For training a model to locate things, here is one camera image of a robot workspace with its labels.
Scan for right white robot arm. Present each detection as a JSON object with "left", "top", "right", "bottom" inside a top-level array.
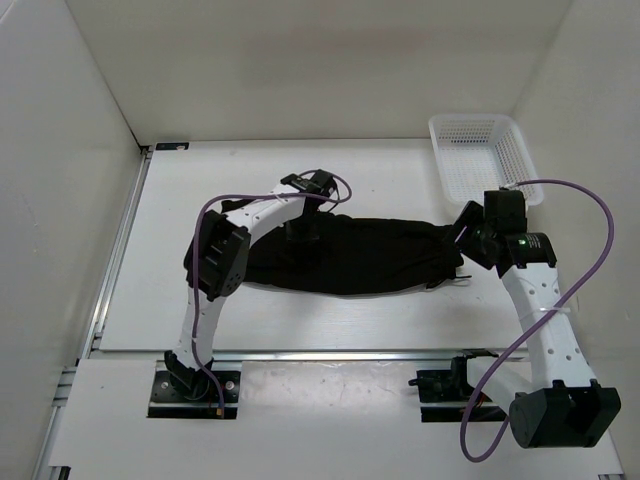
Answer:
[{"left": 449, "top": 184, "right": 621, "bottom": 449}]

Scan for black trousers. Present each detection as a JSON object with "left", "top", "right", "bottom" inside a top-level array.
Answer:
[{"left": 242, "top": 208, "right": 464, "bottom": 296}]

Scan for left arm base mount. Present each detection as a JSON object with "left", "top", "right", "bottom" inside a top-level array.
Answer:
[{"left": 147, "top": 370, "right": 241, "bottom": 420}]

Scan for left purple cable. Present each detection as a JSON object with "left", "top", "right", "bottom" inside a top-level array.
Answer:
[{"left": 192, "top": 172, "right": 354, "bottom": 416}]

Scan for white plastic mesh basket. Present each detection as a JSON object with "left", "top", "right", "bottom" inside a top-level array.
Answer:
[{"left": 429, "top": 114, "right": 538, "bottom": 212}]

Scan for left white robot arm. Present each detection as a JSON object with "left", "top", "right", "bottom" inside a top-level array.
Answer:
[{"left": 164, "top": 170, "right": 341, "bottom": 400}]

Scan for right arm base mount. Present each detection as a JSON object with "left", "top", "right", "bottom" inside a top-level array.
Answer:
[{"left": 408, "top": 355, "right": 517, "bottom": 422}]

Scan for aluminium front rail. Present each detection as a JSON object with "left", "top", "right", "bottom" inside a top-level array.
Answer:
[{"left": 213, "top": 348, "right": 502, "bottom": 362}]

